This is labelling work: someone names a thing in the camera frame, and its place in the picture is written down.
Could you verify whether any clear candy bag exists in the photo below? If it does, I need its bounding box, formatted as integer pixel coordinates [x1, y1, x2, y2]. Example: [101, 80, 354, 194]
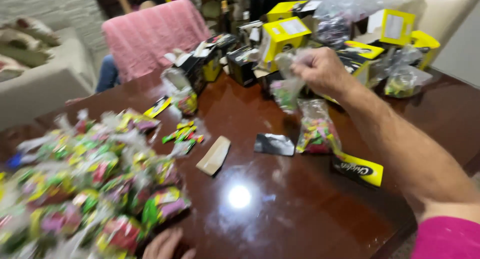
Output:
[295, 99, 343, 155]
[270, 49, 313, 114]

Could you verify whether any yellow box with white window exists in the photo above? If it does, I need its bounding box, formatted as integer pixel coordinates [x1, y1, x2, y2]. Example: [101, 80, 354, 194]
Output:
[367, 9, 416, 46]

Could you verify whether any beige sofa with cushions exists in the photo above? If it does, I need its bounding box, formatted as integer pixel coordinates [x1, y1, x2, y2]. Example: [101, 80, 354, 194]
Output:
[0, 17, 99, 133]

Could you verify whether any flattened yellow black box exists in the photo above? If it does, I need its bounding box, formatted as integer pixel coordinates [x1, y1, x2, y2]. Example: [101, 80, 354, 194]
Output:
[322, 40, 386, 104]

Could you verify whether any heap of filled candy bags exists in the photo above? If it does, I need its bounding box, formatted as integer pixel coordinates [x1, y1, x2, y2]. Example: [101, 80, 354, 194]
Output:
[0, 108, 193, 259]

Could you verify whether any black box with white flaps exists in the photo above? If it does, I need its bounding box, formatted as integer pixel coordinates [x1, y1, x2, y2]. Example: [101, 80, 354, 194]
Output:
[165, 41, 211, 95]

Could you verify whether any pile of loose candies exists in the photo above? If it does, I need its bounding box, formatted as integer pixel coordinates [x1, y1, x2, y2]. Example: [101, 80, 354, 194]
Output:
[161, 120, 205, 145]

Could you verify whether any yellow box with black flap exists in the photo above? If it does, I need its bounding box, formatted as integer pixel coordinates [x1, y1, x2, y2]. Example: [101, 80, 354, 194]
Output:
[266, 0, 322, 23]

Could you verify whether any black yellow open box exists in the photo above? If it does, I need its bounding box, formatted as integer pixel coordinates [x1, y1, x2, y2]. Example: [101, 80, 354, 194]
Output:
[202, 33, 239, 82]

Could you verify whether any dark glass bottle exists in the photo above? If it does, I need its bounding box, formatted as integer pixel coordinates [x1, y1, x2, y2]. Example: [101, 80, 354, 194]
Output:
[220, 0, 232, 34]

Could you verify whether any black open candy box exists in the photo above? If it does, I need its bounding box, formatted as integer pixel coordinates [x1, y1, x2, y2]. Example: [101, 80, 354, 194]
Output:
[226, 45, 260, 88]

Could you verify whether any large clear plastic bag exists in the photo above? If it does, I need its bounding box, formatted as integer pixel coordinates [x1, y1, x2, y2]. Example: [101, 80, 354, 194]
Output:
[312, 0, 422, 47]

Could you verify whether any beige cardboard piece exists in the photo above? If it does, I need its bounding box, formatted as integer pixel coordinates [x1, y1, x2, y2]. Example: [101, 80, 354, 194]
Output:
[195, 135, 232, 176]

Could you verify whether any pink fluffy chair cover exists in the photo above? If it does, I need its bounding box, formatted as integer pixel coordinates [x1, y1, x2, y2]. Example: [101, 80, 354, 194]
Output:
[101, 0, 212, 83]

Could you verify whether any filled clear candy bag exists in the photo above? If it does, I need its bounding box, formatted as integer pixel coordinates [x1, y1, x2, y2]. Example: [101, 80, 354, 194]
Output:
[295, 99, 343, 155]

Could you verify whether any candy bag with tied neck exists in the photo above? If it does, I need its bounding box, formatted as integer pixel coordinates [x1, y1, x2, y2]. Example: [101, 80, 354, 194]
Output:
[161, 67, 199, 116]

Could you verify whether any small yellow black card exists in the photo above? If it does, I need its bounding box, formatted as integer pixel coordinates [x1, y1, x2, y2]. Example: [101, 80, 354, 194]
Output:
[143, 96, 173, 119]

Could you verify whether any black silver card piece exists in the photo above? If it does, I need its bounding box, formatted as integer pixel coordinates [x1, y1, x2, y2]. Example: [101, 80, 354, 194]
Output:
[254, 133, 296, 157]

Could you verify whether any yellow black box flap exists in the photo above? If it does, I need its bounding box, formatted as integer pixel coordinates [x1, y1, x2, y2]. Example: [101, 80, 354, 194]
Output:
[331, 152, 384, 188]

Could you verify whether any large yellow candy box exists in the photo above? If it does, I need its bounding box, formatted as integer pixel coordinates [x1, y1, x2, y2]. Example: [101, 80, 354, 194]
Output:
[259, 17, 313, 73]

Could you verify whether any person's right hand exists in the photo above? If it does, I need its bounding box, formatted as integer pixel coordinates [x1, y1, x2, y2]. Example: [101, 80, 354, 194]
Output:
[291, 47, 358, 99]

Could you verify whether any crumpled clear bag with candies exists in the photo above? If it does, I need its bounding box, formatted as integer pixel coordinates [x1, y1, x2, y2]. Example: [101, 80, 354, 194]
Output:
[369, 45, 434, 99]

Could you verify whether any person's pink sleeve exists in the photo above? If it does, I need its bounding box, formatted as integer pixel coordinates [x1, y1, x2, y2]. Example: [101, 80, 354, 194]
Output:
[410, 215, 480, 259]

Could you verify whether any person's left hand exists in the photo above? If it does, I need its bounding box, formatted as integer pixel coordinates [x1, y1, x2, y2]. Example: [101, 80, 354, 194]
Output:
[142, 228, 197, 259]

